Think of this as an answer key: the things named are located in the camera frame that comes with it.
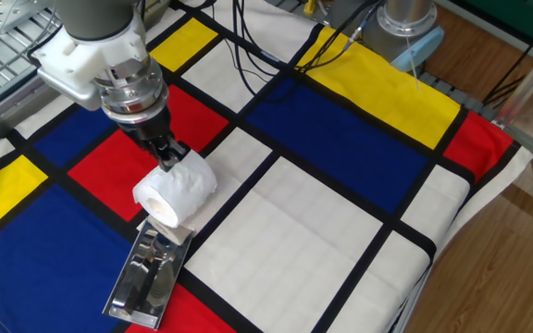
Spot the silver vented camera box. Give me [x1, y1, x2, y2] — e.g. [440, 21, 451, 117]
[37, 67, 104, 112]

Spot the aluminium frame post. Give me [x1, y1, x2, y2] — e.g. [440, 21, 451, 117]
[495, 41, 533, 127]

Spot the green floor mat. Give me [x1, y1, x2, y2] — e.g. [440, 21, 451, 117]
[460, 0, 533, 47]

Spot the black cable with metal plug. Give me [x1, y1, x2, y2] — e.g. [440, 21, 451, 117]
[293, 0, 386, 75]

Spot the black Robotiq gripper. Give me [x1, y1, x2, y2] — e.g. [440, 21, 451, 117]
[117, 108, 192, 173]

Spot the silver mounting plate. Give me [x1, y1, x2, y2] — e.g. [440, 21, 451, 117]
[0, 0, 59, 34]

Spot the white printed wrist bracket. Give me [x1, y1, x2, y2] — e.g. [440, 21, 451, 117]
[30, 13, 152, 93]

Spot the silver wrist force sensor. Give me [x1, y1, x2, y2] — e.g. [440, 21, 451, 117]
[94, 57, 170, 125]

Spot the Mondrian pattern table cloth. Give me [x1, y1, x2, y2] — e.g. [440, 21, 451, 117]
[0, 0, 533, 333]

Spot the white toilet paper roll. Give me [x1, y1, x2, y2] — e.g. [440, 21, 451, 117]
[131, 148, 219, 247]

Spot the black cable with silver ferrule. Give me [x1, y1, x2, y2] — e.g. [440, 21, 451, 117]
[229, 0, 304, 105]

